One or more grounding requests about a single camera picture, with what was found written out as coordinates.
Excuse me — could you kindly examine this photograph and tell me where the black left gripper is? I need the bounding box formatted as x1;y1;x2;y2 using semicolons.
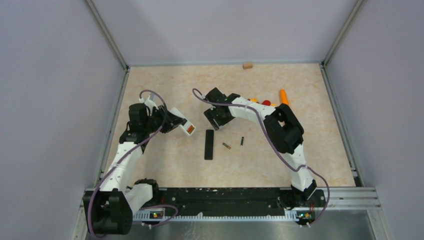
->
143;104;185;134

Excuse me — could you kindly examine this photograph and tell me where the white remote control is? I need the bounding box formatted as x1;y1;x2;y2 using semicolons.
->
170;107;196;136

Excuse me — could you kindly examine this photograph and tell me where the black remote control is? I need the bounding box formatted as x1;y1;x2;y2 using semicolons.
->
204;129;214;161

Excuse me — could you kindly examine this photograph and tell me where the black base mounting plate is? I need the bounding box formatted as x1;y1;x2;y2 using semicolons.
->
142;186;327;220

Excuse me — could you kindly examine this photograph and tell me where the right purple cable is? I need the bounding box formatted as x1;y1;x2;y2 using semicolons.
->
192;87;331;225

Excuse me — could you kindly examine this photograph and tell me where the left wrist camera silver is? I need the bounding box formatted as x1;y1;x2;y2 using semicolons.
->
144;93;158;109

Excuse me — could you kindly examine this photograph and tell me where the red yellow toy piece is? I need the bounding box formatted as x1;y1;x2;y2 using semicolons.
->
261;100;277;107

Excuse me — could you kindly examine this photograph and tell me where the purple cable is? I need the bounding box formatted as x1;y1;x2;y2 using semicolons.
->
86;89;168;239
192;87;331;225

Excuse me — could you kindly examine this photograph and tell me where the orange toy carrot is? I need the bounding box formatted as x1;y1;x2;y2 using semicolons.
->
279;88;289;105

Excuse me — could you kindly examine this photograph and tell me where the orange AAA battery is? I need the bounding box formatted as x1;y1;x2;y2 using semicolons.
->
186;125;195;135

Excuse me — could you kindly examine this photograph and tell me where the small wooden block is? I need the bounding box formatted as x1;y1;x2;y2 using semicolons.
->
242;62;253;70

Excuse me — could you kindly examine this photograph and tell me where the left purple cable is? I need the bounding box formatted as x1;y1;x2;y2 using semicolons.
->
86;89;168;239

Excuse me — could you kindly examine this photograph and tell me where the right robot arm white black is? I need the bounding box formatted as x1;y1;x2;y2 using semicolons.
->
192;87;317;206

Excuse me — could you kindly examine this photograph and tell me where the brown gold AAA battery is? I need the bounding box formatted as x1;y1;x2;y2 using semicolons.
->
222;142;231;150

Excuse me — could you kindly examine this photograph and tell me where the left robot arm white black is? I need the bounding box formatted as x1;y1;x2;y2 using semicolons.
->
83;101;196;237

